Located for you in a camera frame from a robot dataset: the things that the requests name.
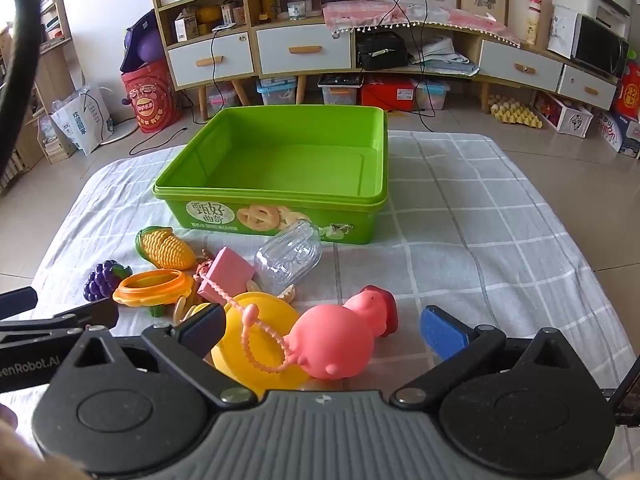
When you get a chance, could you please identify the purple bag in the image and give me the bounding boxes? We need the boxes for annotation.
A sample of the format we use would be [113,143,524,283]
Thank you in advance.
[120,9,166,73]

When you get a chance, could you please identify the black microwave oven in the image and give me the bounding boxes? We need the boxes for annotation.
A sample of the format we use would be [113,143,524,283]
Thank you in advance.
[570,14,630,78]

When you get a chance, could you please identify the red cardboard box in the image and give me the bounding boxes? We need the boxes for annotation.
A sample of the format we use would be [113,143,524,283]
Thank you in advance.
[360,77,415,111]

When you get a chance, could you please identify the beige starfish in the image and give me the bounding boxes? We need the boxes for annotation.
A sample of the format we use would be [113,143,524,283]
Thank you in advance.
[245,279,297,306]

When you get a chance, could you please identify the pink rectangular block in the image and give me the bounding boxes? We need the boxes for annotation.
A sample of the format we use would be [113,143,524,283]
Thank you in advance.
[196,246,256,306]

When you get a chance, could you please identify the small orange toy crab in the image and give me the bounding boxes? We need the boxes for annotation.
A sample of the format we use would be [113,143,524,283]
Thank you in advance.
[194,249,217,286]

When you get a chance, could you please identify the pale blue storage box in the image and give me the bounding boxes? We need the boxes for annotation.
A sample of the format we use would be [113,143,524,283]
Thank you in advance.
[412,79,451,111]

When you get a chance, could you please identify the wooden bookshelf desk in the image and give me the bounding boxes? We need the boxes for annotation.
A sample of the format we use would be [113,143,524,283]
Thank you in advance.
[0,0,83,191]

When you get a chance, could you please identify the clear storage box pink contents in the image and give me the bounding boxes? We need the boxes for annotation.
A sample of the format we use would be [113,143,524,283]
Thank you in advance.
[206,82,241,118]

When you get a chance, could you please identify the white red printed carton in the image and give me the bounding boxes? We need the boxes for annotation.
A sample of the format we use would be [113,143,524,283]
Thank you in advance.
[532,91,593,137]

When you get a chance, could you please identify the purple toy grapes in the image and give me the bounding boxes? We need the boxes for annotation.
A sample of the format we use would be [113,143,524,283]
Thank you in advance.
[83,260,133,303]

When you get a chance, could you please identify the black bag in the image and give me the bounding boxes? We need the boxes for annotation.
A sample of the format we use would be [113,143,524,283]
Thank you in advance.
[356,31,408,71]

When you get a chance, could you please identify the pink beaded strap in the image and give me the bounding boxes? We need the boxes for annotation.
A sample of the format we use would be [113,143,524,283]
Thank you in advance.
[200,271,293,374]

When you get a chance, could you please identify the wooden sideboard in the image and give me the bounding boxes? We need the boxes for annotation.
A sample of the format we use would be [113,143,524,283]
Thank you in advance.
[147,0,631,116]

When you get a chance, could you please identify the pale yellow toy piece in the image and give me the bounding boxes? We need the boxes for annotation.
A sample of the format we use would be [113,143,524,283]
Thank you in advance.
[172,295,213,325]

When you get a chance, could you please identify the thick black cable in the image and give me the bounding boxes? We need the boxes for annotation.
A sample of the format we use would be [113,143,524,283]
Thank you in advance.
[0,0,43,176]

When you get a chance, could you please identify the white shopping bag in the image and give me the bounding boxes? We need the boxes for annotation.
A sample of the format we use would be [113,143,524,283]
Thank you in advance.
[50,85,115,156]

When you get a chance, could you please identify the red printed bucket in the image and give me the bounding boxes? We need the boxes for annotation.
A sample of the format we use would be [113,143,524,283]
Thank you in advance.
[121,60,182,133]

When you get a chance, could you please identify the yellow egg tray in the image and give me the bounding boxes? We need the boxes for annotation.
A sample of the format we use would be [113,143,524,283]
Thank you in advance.
[487,92,543,128]

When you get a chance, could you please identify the orange flower-shaped toy mold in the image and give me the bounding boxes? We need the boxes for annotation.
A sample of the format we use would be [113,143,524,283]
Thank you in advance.
[112,269,196,308]

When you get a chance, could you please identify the yellow toy corn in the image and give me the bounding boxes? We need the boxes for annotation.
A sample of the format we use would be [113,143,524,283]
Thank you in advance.
[135,226,197,271]

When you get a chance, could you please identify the yellow tape roll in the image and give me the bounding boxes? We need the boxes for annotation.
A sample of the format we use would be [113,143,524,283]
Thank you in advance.
[196,6,223,35]

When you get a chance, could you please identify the black floor cable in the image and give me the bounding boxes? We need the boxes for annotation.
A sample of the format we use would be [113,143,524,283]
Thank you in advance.
[130,125,188,157]

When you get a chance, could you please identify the pink tasselled cloth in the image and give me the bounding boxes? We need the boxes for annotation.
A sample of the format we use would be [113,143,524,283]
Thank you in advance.
[322,1,526,48]

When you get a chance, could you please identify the pink toy pig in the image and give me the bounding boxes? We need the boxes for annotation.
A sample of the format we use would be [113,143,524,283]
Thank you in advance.
[289,285,399,380]

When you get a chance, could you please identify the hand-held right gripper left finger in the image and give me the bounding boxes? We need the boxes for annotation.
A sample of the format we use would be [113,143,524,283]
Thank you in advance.
[60,302,258,409]

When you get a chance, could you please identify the clear storage box black lid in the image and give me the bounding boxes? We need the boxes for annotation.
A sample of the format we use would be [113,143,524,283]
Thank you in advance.
[317,74,365,106]

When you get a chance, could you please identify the clear storage box blue lid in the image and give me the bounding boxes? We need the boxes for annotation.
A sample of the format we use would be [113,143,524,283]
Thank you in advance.
[256,76,298,107]

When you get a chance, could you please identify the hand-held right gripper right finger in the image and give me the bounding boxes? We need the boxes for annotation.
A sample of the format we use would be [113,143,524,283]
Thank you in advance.
[391,305,588,408]

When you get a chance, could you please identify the clear plastic container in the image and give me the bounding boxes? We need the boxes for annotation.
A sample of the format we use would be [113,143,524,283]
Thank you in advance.
[254,220,322,295]

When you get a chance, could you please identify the green plastic box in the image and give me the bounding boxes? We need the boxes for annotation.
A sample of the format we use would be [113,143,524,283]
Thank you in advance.
[152,105,390,245]

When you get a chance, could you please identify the white drawer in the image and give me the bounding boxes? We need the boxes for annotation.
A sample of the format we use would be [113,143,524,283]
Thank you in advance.
[256,25,352,76]
[167,42,255,88]
[556,66,618,111]
[479,40,563,92]

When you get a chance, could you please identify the yellow toy pot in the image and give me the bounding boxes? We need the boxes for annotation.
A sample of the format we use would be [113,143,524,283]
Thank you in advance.
[210,291,311,395]

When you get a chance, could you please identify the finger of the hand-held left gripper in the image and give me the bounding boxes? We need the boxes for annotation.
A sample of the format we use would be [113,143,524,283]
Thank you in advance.
[0,299,121,344]
[0,287,39,320]

